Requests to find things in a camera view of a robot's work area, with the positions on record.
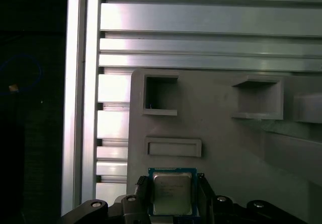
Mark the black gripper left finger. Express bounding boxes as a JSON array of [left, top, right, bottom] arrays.
[[59, 175, 154, 224]]

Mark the thin blue floor cable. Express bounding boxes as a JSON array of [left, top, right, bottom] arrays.
[[0, 54, 43, 94]]

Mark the grey plastic parts rack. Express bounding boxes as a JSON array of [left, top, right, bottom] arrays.
[[127, 67, 322, 224]]

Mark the silver topped CPU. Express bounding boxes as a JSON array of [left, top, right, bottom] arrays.
[[147, 167, 198, 216]]

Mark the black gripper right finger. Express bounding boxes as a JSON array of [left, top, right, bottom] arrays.
[[197, 172, 306, 224]]

